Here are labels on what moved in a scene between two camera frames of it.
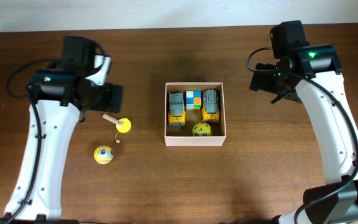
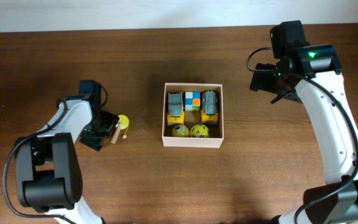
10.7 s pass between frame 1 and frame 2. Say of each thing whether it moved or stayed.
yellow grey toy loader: stayed
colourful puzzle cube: stayed
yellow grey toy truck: stayed
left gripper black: moved
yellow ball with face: moved
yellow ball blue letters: stayed
